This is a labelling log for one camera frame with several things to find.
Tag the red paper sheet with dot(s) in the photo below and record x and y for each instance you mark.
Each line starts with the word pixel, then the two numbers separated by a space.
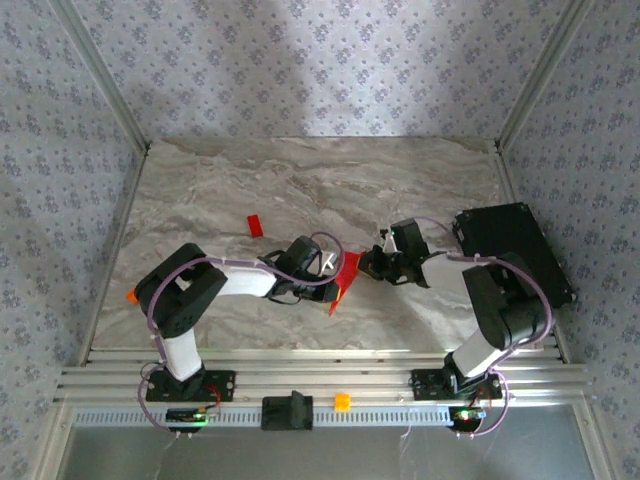
pixel 352 265

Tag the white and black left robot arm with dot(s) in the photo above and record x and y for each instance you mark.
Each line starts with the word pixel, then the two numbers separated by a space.
pixel 245 282

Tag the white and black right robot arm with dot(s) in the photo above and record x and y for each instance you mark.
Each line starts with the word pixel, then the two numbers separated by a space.
pixel 445 272

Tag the small red block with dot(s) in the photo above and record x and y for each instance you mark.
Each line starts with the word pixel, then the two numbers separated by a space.
pixel 255 226

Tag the small orange block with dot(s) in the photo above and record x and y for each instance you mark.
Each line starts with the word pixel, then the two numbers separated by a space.
pixel 342 402

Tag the black flat case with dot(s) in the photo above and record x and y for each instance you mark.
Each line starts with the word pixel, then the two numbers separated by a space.
pixel 515 235

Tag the right controller board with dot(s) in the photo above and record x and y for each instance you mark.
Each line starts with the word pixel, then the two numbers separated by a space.
pixel 465 417

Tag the controller board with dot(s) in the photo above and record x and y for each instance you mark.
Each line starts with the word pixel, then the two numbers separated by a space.
pixel 185 415
pixel 465 417

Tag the orange curved plastic piece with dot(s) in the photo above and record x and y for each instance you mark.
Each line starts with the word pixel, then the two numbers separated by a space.
pixel 132 296

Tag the left controller board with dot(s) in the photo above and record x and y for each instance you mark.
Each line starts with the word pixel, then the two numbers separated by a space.
pixel 185 415

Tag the aluminium rail frame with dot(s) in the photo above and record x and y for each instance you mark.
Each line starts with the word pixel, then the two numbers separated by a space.
pixel 350 370

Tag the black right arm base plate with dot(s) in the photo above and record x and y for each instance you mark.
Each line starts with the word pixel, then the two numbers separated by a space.
pixel 425 384

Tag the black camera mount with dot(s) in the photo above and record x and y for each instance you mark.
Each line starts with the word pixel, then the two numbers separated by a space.
pixel 287 412

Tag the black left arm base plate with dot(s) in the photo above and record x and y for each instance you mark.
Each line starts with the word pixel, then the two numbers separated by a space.
pixel 220 385

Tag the aluminium corner post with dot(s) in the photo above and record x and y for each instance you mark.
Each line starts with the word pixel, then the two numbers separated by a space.
pixel 542 75
pixel 105 75

